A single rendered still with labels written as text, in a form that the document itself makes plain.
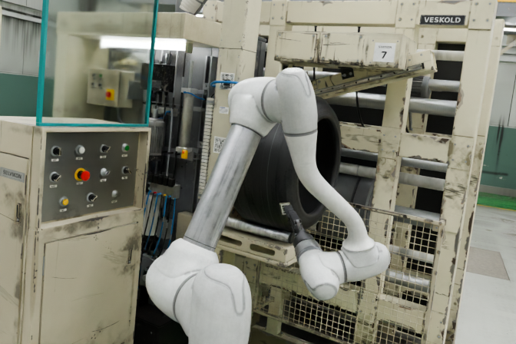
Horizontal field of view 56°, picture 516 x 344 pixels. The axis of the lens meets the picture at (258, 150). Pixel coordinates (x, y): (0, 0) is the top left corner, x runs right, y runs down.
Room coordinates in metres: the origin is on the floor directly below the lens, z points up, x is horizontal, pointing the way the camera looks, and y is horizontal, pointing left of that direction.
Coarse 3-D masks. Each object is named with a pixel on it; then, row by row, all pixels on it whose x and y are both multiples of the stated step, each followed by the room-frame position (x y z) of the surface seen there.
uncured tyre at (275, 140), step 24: (336, 120) 2.15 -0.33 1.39; (264, 144) 1.84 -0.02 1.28; (336, 144) 2.19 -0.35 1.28; (264, 168) 1.82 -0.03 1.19; (288, 168) 1.80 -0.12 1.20; (336, 168) 2.21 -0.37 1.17; (240, 192) 1.89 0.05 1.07; (264, 192) 1.83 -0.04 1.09; (288, 192) 1.82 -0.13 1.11; (264, 216) 1.90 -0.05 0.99; (312, 216) 2.00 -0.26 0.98
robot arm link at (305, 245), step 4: (304, 240) 1.58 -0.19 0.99; (308, 240) 1.58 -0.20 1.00; (312, 240) 1.58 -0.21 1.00; (300, 244) 1.57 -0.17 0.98; (304, 244) 1.56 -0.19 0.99; (308, 244) 1.56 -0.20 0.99; (312, 244) 1.56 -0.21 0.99; (316, 244) 1.57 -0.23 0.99; (296, 248) 1.58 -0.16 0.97; (300, 248) 1.56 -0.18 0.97; (304, 248) 1.55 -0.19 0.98; (308, 248) 1.54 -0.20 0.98; (312, 248) 1.54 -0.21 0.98; (316, 248) 1.55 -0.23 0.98; (320, 248) 1.57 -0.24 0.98; (296, 252) 1.57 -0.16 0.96; (300, 252) 1.55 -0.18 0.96; (296, 256) 1.56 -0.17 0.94
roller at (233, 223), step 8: (232, 224) 2.04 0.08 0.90; (240, 224) 2.02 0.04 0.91; (248, 224) 2.00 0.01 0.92; (256, 224) 2.00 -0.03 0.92; (248, 232) 2.01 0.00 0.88; (256, 232) 1.98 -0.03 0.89; (264, 232) 1.96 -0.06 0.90; (272, 232) 1.94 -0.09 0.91; (280, 232) 1.93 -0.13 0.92; (288, 232) 1.93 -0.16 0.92; (280, 240) 1.93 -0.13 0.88; (288, 240) 1.90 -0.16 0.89
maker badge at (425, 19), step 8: (424, 16) 2.33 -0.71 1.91; (432, 16) 2.32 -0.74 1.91; (440, 16) 2.30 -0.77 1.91; (448, 16) 2.28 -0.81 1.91; (456, 16) 2.26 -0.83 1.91; (464, 16) 2.25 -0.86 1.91; (424, 24) 2.33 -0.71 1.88; (432, 24) 2.31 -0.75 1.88; (440, 24) 2.30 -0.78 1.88; (448, 24) 2.28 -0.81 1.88; (456, 24) 2.26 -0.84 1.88; (464, 24) 2.24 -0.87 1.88
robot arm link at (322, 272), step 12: (312, 252) 1.52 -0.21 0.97; (324, 252) 1.52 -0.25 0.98; (336, 252) 1.52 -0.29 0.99; (300, 264) 1.51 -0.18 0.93; (312, 264) 1.47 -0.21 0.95; (324, 264) 1.46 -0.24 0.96; (336, 264) 1.47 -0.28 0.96; (312, 276) 1.44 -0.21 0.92; (324, 276) 1.42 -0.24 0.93; (336, 276) 1.45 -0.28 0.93; (312, 288) 1.43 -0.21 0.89; (324, 288) 1.41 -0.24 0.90; (336, 288) 1.42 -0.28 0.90
